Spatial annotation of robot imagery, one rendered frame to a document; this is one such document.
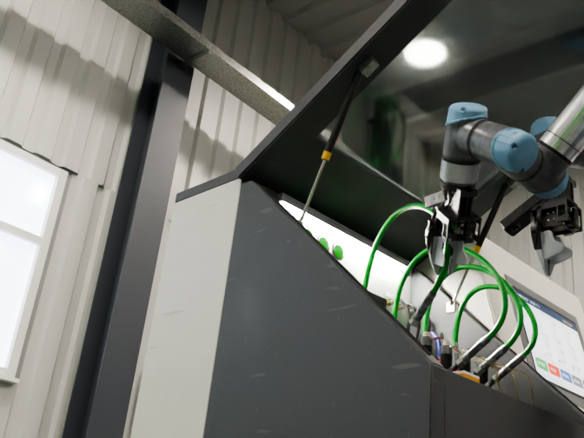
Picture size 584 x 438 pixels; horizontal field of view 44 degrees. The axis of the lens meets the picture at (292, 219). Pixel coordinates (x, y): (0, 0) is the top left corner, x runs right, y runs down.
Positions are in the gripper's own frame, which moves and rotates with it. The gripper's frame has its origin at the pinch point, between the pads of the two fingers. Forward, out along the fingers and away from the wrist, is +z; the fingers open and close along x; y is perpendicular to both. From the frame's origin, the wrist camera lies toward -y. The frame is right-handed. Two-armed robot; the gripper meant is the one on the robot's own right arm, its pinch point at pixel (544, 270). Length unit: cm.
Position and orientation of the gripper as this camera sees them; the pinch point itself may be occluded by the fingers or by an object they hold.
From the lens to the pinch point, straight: 160.3
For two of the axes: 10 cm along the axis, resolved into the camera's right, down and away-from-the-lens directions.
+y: 7.1, -2.2, -6.7
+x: 7.0, 3.6, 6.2
